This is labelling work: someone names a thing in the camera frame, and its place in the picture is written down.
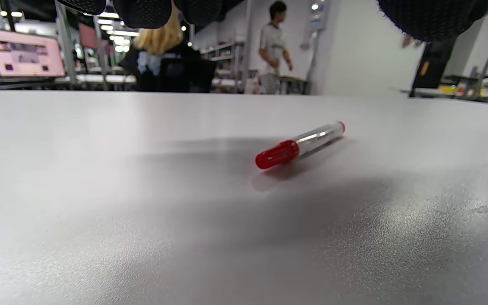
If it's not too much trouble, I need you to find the white marker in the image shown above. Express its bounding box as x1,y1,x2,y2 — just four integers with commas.
293,121,347,161

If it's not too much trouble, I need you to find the red marker cap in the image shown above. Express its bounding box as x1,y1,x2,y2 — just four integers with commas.
255,139,300,170

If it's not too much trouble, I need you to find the person's left hand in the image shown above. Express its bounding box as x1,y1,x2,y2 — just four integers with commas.
55,0,488,42

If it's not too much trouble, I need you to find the laptop with pink screen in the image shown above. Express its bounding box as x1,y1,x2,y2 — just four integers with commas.
0,26,66,82

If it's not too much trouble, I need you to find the grey metal shelf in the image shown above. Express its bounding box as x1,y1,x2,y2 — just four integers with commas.
201,41,245,92

